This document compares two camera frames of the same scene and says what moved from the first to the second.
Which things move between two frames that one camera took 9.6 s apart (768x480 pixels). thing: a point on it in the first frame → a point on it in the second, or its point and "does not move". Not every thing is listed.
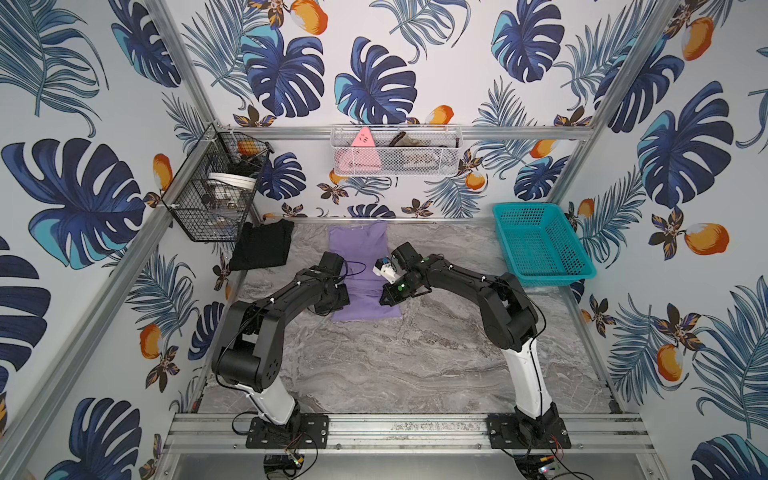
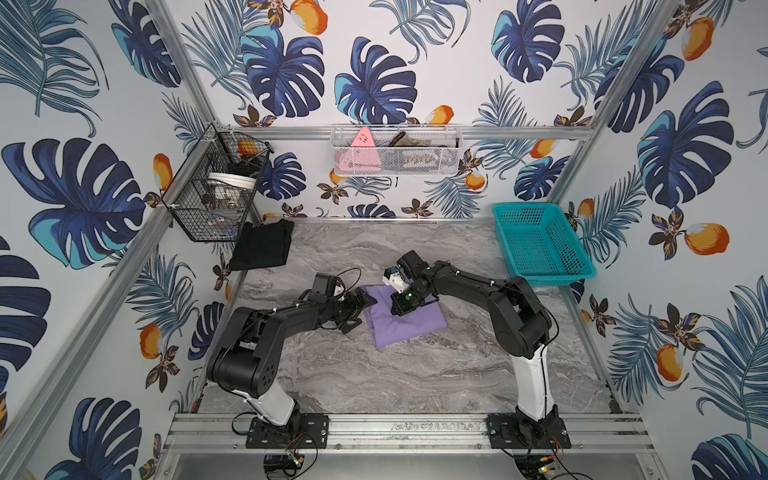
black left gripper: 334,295 → 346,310
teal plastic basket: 542,245 does not move
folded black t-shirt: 262,245 does not move
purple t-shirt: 362,245 → 389,328
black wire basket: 212,194 does not move
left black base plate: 304,431 does not move
